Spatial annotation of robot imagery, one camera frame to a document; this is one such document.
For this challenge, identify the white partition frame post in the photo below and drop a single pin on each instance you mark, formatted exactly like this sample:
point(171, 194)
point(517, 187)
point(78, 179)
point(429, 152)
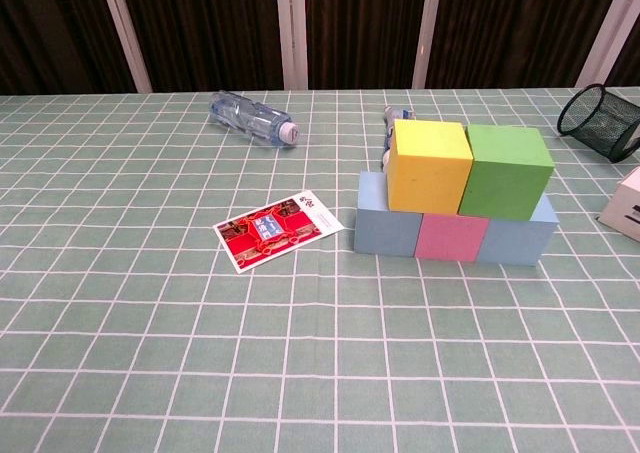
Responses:
point(291, 33)
point(426, 33)
point(607, 33)
point(125, 33)

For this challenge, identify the white cardboard box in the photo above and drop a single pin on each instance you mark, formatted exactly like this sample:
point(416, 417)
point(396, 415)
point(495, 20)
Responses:
point(625, 205)

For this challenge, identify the clear plastic water bottle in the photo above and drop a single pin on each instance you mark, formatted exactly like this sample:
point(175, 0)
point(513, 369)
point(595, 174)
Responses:
point(247, 115)

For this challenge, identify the blue white toothpaste tube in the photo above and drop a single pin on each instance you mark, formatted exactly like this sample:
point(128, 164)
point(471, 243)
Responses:
point(388, 123)

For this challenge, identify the green checked tablecloth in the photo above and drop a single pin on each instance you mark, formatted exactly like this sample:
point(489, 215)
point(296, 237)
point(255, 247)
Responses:
point(200, 348)

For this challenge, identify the dark brown curtain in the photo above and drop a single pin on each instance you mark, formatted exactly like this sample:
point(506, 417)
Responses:
point(215, 23)

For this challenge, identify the black mesh pen holder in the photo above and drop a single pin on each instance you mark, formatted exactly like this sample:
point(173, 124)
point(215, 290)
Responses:
point(607, 123)

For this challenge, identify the yellow foam cube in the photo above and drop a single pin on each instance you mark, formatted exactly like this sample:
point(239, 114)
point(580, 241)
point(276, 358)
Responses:
point(427, 173)

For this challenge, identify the light blue foam cube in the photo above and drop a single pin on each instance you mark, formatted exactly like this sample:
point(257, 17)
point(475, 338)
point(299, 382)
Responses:
point(385, 233)
point(515, 243)

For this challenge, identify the pink foam cube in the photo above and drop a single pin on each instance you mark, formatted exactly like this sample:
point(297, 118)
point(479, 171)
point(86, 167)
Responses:
point(450, 238)

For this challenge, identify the green foam cube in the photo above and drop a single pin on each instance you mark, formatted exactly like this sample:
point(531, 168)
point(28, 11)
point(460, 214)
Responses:
point(505, 178)

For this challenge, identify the red printed postcard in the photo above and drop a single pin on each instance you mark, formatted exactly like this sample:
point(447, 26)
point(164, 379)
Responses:
point(272, 230)

